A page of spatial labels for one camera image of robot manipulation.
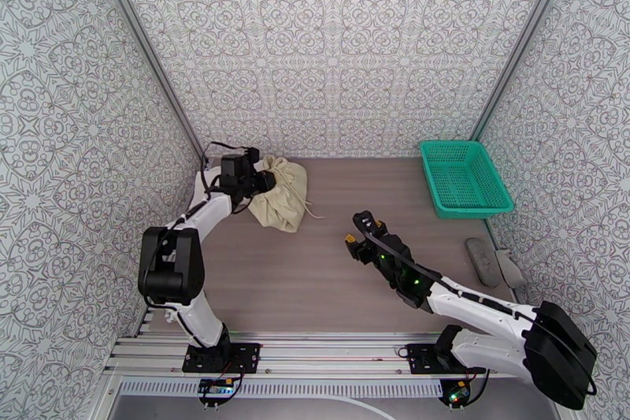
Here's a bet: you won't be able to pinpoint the beige drawstring shorts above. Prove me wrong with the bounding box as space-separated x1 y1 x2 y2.
246 155 327 235

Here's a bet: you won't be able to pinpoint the dark grey oblong pad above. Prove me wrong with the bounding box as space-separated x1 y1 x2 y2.
465 237 502 288

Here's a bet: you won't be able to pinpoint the teal plastic basket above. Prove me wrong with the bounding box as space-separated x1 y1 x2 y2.
419 139 516 221

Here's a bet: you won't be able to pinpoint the round black circuit board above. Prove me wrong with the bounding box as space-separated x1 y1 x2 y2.
439 379 472 408

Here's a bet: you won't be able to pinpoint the blue circuit board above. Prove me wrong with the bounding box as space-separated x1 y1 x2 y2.
198 377 235 399

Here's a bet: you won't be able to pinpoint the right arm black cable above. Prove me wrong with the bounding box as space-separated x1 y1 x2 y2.
353 214 444 283

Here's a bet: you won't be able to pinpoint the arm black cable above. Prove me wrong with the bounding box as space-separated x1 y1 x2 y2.
198 141 250 215
353 214 444 283

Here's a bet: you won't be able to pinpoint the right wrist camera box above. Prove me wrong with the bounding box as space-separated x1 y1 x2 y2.
351 210 376 236

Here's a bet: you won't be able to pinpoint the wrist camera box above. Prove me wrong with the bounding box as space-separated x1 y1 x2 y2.
220 147 261 178
351 210 376 236

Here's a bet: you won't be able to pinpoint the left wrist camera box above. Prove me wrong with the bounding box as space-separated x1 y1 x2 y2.
220 147 261 178

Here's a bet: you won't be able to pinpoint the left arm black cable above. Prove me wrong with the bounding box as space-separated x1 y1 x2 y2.
198 141 250 215

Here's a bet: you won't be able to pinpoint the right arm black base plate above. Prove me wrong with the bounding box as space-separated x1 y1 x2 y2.
407 344 487 377

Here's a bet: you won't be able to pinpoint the aluminium mounting rail frame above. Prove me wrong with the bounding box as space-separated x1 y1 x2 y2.
102 332 567 381

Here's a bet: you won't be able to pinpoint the white slotted cable duct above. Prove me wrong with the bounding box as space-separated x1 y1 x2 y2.
119 380 444 399

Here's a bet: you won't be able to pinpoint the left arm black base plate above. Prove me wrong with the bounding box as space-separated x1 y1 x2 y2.
182 342 262 375

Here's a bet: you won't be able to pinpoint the aluminium corner post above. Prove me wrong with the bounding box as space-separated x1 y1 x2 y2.
84 0 212 166
468 0 580 143

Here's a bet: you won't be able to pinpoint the aluminium table side rail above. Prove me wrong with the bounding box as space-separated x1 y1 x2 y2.
132 159 213 336

